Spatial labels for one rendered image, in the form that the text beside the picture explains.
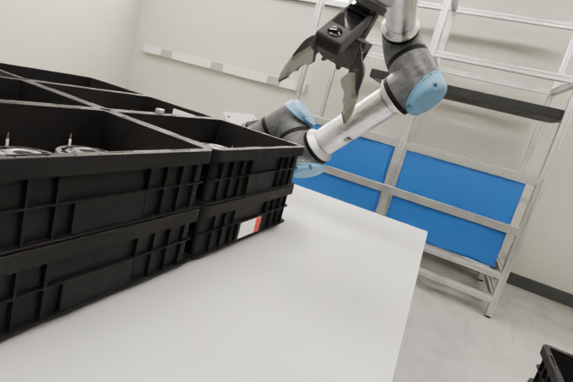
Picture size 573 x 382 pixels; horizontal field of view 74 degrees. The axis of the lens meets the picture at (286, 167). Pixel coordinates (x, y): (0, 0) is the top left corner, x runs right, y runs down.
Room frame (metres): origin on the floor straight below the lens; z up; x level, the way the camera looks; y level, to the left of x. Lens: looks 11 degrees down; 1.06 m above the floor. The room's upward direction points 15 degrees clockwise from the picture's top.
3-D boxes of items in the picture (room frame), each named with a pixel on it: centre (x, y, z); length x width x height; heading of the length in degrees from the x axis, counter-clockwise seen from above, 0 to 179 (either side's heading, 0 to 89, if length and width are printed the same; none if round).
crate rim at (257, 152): (0.92, 0.18, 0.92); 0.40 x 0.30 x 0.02; 155
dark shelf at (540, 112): (2.72, -1.03, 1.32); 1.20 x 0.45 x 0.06; 69
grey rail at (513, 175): (2.63, -0.73, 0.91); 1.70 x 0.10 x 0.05; 69
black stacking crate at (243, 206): (0.92, 0.18, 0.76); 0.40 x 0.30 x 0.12; 155
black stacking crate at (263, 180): (0.92, 0.18, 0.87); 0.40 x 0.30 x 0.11; 155
